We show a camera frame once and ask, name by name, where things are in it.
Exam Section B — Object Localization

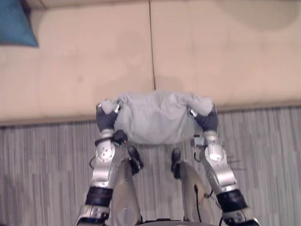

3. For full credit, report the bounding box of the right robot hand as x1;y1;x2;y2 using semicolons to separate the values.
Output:
187;103;219;132

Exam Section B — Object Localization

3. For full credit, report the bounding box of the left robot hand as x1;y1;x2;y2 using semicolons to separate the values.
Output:
95;99;122;133

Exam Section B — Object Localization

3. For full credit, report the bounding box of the grey cushion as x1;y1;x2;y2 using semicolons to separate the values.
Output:
100;90;213;145

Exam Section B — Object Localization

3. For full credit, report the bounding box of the silver right robot leg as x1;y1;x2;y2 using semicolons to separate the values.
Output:
171;148;223;223

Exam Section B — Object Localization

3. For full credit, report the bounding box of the silver robot leg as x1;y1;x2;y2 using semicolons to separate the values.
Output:
171;148;223;223
107;145;144;226

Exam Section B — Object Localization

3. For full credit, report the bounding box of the silver left robot leg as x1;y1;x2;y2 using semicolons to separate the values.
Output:
107;145;144;226

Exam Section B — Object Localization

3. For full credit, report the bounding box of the beige sofa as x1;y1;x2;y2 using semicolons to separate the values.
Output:
0;0;301;127

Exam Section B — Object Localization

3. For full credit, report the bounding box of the grey striped rug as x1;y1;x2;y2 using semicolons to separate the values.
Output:
0;106;301;226

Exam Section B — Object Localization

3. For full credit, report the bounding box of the teal cushion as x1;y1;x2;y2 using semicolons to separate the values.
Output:
0;0;39;48

